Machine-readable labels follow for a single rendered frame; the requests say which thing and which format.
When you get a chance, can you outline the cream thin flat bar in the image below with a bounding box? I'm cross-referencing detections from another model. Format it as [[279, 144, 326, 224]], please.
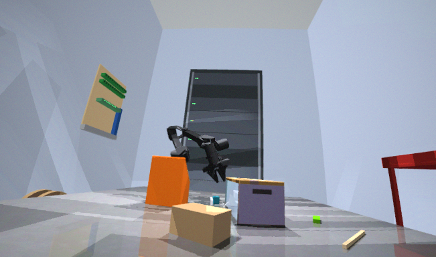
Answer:
[[342, 230, 365, 249]]

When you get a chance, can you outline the small green block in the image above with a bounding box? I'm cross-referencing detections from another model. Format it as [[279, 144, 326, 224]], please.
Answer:
[[313, 216, 321, 224]]

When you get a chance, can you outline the small blue block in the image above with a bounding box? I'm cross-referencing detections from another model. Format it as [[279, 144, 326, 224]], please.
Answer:
[[212, 196, 220, 204]]

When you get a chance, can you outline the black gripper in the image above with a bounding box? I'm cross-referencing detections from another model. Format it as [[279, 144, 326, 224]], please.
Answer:
[[202, 152, 231, 183]]

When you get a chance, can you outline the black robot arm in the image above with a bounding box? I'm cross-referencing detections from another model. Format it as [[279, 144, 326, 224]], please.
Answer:
[[167, 126, 229, 163]]

